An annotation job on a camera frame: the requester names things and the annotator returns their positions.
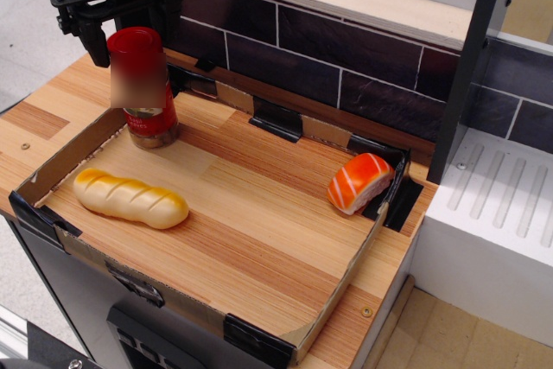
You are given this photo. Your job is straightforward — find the dark post of shelf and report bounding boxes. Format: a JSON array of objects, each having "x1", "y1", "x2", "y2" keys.
[{"x1": 427, "y1": 0, "x2": 498, "y2": 184}]

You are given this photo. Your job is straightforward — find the cardboard fence with black tape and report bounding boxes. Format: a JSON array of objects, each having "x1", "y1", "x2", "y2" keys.
[{"x1": 1, "y1": 57, "x2": 435, "y2": 368}]

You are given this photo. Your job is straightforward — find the brass screw at right front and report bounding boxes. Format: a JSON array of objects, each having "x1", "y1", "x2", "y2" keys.
[{"x1": 361, "y1": 307, "x2": 373, "y2": 318}]

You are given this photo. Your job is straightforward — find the toy bread loaf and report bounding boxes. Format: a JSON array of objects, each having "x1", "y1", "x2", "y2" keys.
[{"x1": 73, "y1": 169, "x2": 189, "y2": 230}]

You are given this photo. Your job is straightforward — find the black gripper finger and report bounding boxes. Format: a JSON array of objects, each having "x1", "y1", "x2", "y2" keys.
[
  {"x1": 79, "y1": 21, "x2": 110, "y2": 67},
  {"x1": 149, "y1": 0, "x2": 181, "y2": 44}
]

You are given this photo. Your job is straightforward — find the toy salmon nigiri sushi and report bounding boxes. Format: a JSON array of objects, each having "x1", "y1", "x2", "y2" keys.
[{"x1": 327, "y1": 153, "x2": 395, "y2": 215}]

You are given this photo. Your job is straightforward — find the basil bottle with red cap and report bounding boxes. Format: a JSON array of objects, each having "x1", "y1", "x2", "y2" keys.
[{"x1": 107, "y1": 27, "x2": 179, "y2": 149}]

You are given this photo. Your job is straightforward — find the white dish drainer block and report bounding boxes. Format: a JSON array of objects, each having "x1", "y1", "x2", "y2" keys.
[{"x1": 410, "y1": 129, "x2": 552, "y2": 345}]

